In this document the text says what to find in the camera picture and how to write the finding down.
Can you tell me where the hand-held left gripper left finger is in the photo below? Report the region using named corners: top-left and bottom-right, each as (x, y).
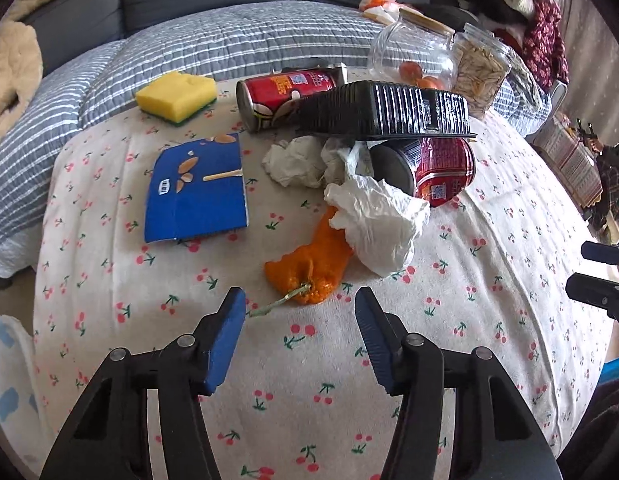
top-left (40, 287), bottom-right (248, 480)

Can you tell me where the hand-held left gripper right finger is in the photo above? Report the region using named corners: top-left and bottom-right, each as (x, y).
top-left (354, 287), bottom-right (563, 480)

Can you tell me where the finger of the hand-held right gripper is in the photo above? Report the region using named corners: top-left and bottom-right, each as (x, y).
top-left (565, 273), bottom-right (619, 320)
top-left (581, 241), bottom-right (619, 267)

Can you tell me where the orange bell pepper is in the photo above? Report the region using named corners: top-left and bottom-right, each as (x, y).
top-left (247, 205), bottom-right (354, 318)

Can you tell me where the white tissue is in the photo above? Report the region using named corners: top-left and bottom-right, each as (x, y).
top-left (262, 136), bottom-right (350, 188)
top-left (323, 142), bottom-right (431, 278)

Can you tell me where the red drink can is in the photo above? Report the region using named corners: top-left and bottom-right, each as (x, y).
top-left (368, 135), bottom-right (477, 209)

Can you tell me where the black ribbed plastic tray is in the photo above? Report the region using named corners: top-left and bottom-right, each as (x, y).
top-left (294, 80), bottom-right (480, 141)

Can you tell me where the red cartoon-print can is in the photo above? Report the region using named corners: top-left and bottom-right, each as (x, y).
top-left (236, 62), bottom-right (349, 134)

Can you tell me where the cherry-print cloth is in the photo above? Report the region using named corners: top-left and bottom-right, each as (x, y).
top-left (32, 85), bottom-right (619, 480)

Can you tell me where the patterned storage box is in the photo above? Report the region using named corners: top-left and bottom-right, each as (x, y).
top-left (532, 115), bottom-right (603, 208)

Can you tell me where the dark cloth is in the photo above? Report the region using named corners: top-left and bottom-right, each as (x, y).
top-left (557, 375), bottom-right (619, 480)

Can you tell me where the flattened blue cardboard box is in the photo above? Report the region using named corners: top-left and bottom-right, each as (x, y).
top-left (144, 132), bottom-right (250, 244)

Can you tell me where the grey leaf-patterned cloth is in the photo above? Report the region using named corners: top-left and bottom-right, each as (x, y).
top-left (507, 52), bottom-right (546, 113)

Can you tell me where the white pad with blue patches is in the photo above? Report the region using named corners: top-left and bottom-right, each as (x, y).
top-left (0, 314), bottom-right (46, 461)

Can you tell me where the plastic jar of seeds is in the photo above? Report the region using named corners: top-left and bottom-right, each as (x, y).
top-left (449, 22), bottom-right (513, 121)

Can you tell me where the maroon floral garment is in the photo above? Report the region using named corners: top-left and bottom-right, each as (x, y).
top-left (494, 0), bottom-right (571, 87)

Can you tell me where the yellow sponge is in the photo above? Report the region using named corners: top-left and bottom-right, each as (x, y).
top-left (134, 71), bottom-right (218, 127)

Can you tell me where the clear glass pitcher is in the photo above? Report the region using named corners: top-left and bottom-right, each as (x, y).
top-left (367, 10), bottom-right (457, 92)

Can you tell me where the bamboo pitcher lid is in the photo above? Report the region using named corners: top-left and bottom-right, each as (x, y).
top-left (398, 6), bottom-right (456, 37)

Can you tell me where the grey striped quilt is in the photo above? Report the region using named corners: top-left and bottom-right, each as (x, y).
top-left (0, 0), bottom-right (550, 278)

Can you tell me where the orange and white packet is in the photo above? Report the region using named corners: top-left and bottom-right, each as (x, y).
top-left (359, 0), bottom-right (406, 26)

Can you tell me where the beige fleece blanket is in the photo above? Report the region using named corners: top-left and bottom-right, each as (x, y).
top-left (0, 0), bottom-right (85, 146)

